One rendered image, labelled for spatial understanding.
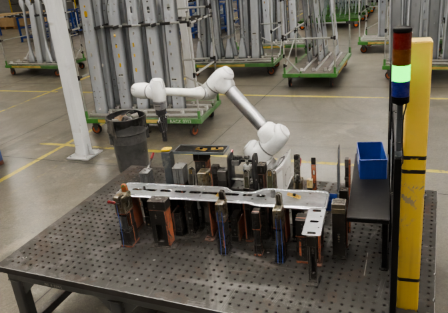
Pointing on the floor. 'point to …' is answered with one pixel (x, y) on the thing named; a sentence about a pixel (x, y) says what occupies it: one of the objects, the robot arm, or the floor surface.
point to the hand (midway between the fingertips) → (164, 136)
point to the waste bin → (129, 137)
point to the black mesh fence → (393, 203)
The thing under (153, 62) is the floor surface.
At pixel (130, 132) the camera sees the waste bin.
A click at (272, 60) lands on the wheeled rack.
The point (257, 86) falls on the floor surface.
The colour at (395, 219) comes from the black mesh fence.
